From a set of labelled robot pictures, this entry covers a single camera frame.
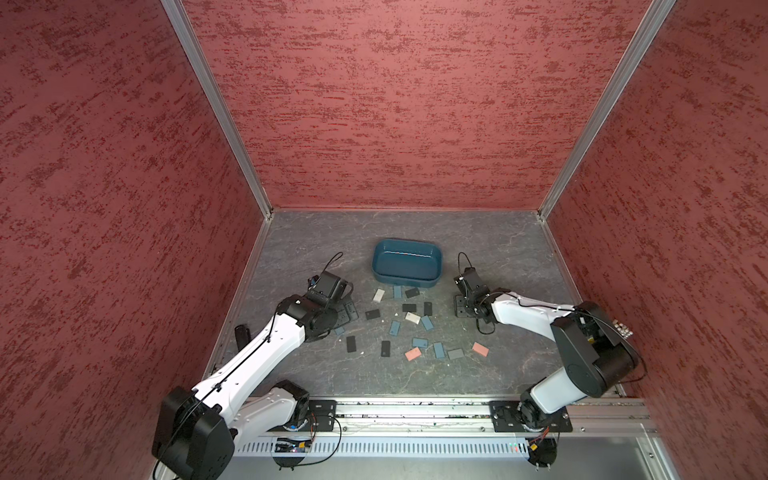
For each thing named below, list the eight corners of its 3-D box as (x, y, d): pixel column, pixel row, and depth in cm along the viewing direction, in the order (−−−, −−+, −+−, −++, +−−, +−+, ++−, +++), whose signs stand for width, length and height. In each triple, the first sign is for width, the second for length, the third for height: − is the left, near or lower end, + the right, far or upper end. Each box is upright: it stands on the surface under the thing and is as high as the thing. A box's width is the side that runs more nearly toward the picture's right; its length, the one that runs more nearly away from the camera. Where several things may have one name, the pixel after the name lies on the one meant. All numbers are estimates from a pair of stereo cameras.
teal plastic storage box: (372, 288, 100) (371, 279, 96) (374, 247, 112) (373, 238, 107) (442, 288, 101) (445, 280, 96) (437, 247, 112) (439, 238, 108)
